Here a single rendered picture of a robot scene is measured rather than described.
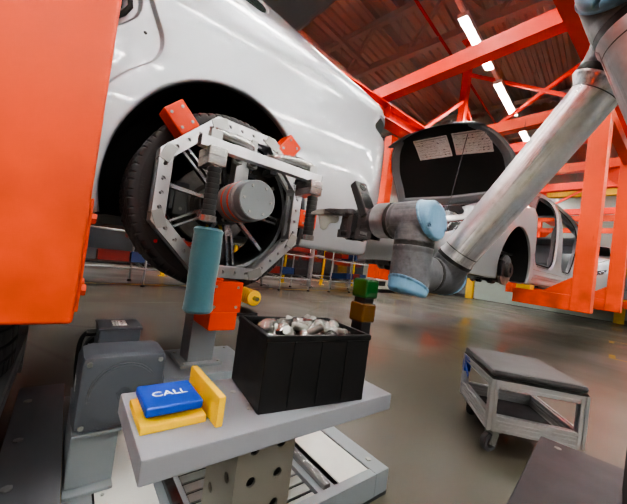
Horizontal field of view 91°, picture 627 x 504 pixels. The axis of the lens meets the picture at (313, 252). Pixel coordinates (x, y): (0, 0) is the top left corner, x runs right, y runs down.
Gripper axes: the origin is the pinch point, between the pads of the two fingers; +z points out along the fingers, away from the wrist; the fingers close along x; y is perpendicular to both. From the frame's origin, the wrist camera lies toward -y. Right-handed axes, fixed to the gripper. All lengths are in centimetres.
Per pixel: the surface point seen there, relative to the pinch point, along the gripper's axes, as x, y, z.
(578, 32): 263, -214, 6
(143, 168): -47, -7, 38
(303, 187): -2.6, -9.6, 12.2
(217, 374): -14, 61, 35
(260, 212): -15.6, 1.5, 15.6
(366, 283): -14.3, 17.8, -31.0
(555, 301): 344, 24, 20
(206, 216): -35.1, 6.8, 7.7
